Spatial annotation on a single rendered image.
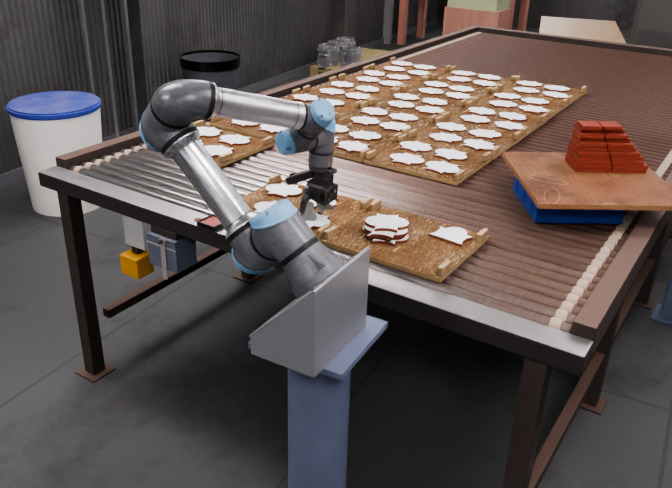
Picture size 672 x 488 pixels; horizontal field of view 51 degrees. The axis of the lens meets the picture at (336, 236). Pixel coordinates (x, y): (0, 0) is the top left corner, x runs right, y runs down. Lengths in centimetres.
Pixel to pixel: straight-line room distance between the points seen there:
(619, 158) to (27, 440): 242
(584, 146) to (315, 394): 133
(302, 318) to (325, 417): 39
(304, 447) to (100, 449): 111
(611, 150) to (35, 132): 329
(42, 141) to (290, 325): 319
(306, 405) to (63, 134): 306
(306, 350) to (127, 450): 134
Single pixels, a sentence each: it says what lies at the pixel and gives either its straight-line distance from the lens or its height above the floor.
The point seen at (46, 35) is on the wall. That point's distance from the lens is 557.
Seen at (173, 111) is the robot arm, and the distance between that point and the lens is 183.
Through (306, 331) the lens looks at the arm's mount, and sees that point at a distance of 162.
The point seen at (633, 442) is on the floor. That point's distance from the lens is 309.
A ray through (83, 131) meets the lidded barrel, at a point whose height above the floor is 55.
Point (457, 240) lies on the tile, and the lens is 220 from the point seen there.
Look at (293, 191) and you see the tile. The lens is 249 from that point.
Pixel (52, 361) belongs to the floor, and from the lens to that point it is 341.
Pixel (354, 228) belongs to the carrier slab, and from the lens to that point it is 225.
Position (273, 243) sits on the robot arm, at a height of 112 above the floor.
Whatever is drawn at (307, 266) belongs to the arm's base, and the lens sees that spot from 170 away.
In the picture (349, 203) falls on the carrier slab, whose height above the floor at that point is 94.
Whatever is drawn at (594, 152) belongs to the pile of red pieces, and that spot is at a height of 111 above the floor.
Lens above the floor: 189
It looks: 26 degrees down
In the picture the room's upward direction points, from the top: 2 degrees clockwise
